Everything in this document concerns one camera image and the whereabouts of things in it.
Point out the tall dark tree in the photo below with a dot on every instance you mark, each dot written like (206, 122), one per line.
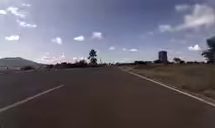
(92, 57)

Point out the low dark tree line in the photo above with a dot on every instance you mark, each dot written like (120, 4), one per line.
(75, 64)

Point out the grey asphalt road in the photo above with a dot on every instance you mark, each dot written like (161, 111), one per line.
(105, 100)

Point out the low dark bushes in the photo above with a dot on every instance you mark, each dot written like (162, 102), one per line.
(155, 62)

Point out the tall tower building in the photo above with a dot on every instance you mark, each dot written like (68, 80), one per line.
(162, 56)

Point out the white road edge line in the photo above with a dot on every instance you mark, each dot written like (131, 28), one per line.
(175, 89)

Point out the dry grass verge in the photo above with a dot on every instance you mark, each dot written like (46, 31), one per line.
(185, 76)

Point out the white dashed centre line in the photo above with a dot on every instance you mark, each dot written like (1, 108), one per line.
(28, 99)

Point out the dark hill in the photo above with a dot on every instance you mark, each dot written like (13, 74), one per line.
(15, 62)

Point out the dark roadside tree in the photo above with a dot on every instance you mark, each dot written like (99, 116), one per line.
(212, 50)

